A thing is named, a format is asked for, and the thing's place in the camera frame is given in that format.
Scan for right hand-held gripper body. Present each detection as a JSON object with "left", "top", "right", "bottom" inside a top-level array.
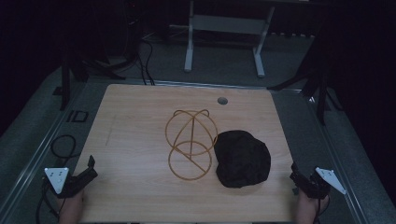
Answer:
[{"left": 301, "top": 166, "right": 347, "bottom": 200}]

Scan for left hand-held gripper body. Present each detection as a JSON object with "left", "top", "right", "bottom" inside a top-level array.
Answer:
[{"left": 43, "top": 166, "right": 92, "bottom": 200}]

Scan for black cloth hat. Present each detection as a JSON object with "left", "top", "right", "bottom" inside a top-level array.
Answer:
[{"left": 213, "top": 129, "right": 272, "bottom": 189}]

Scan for golden wire hat stand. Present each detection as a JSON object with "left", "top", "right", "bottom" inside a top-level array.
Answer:
[{"left": 164, "top": 108, "right": 219, "bottom": 182}]

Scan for person's right hand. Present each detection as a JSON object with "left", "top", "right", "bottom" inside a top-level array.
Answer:
[{"left": 294, "top": 191, "right": 331, "bottom": 224}]

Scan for person's left hand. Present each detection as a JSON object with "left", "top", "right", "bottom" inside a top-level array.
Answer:
[{"left": 57, "top": 189, "right": 85, "bottom": 224}]

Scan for black tripod stand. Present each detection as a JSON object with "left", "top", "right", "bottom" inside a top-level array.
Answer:
[
  {"left": 266, "top": 18, "right": 344, "bottom": 126},
  {"left": 52, "top": 40, "right": 141, "bottom": 112}
]

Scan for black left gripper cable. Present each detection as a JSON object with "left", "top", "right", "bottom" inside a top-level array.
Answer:
[{"left": 35, "top": 178, "right": 67, "bottom": 224}]

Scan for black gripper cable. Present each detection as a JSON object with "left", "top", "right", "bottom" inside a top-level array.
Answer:
[
  {"left": 35, "top": 178, "right": 67, "bottom": 224},
  {"left": 312, "top": 195, "right": 332, "bottom": 224}
]

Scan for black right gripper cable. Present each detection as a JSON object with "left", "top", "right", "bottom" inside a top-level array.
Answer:
[{"left": 312, "top": 195, "right": 332, "bottom": 224}]

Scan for black looped floor cable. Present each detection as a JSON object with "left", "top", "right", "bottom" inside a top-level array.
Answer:
[{"left": 49, "top": 133, "right": 82, "bottom": 167}]

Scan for grey metal floor rail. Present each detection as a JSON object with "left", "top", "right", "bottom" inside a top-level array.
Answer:
[
  {"left": 300, "top": 90, "right": 372, "bottom": 224},
  {"left": 0, "top": 81, "right": 92, "bottom": 218}
]

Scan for black floor bracket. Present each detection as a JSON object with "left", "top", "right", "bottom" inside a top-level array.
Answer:
[{"left": 65, "top": 109, "right": 90, "bottom": 123}]

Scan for black hanging cables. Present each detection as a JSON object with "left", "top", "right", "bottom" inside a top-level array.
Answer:
[{"left": 135, "top": 36, "right": 157, "bottom": 87}]

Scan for white metal desk frame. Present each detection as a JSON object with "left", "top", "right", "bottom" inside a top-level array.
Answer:
[{"left": 183, "top": 0, "right": 276, "bottom": 78}]

